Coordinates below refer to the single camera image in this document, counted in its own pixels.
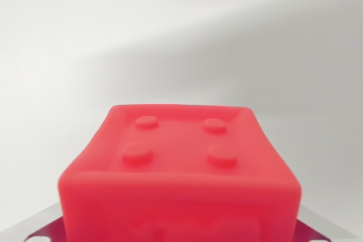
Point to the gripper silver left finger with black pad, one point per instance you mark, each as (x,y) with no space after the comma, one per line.
(31,229)

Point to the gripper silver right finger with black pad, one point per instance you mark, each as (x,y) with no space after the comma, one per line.
(323,232)

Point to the red embossed cube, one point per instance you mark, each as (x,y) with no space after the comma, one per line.
(178,191)

